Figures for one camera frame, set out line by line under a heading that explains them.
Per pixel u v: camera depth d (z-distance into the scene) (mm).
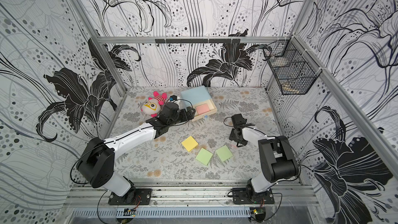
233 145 884
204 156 863
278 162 451
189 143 908
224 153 866
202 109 911
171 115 660
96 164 434
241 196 717
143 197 735
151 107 1003
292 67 882
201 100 973
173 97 765
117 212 701
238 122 748
